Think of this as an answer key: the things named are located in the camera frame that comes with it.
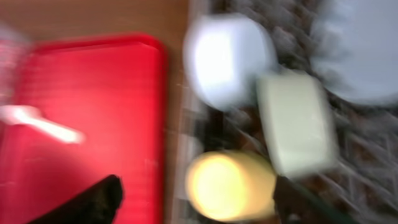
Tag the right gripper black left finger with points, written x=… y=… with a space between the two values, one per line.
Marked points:
x=98 y=204

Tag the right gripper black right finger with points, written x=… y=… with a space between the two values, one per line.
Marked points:
x=294 y=204

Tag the green bowl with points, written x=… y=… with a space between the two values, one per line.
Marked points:
x=297 y=124

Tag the yellow cup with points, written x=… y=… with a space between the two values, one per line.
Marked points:
x=231 y=186

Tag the white plastic spoon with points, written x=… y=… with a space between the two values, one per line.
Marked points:
x=30 y=116

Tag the light blue bowl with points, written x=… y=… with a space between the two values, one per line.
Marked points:
x=223 y=57

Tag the light blue plate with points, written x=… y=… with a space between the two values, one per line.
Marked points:
x=356 y=50

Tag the grey dishwasher rack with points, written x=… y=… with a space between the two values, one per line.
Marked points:
x=363 y=186

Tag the red plastic tray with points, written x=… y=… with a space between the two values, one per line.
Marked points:
x=113 y=91

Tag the clear plastic bin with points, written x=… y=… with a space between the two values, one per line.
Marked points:
x=14 y=47

